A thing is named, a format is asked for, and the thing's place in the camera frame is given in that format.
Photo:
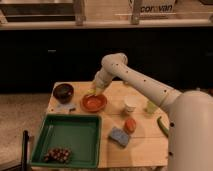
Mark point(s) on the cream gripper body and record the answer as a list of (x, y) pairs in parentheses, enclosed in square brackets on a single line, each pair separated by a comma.
[(98, 90)]

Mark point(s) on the yellow banana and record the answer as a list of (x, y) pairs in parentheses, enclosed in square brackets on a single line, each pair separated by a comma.
[(91, 92)]

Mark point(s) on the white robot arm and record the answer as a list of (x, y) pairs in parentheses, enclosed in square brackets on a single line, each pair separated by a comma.
[(190, 113)]

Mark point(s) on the red bowl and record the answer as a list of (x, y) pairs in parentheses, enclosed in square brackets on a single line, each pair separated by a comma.
[(93, 103)]

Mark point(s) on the dark brown bowl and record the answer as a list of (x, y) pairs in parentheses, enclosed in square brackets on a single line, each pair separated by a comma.
[(63, 93)]

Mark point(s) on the white cup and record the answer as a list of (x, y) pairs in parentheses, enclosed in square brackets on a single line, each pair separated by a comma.
[(129, 104)]

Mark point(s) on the green plastic tray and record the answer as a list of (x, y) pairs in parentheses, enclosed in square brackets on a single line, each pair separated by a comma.
[(80, 134)]

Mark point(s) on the orange tomato toy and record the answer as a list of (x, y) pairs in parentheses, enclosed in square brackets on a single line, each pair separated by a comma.
[(130, 125)]

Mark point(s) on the blue sponge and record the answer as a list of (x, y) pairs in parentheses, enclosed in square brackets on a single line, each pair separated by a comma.
[(120, 136)]

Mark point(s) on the wooden table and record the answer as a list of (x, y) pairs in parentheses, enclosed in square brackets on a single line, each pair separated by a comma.
[(147, 147)]

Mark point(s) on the light green cup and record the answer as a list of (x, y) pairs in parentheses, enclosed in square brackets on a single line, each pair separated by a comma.
[(151, 107)]

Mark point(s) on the green cucumber toy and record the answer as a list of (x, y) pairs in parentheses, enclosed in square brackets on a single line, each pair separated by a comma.
[(164, 130)]

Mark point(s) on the bunch of red grapes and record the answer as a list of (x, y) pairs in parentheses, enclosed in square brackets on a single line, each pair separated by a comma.
[(60, 155)]

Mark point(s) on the black chair frame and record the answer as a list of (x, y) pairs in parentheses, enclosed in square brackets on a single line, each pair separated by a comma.
[(20, 164)]

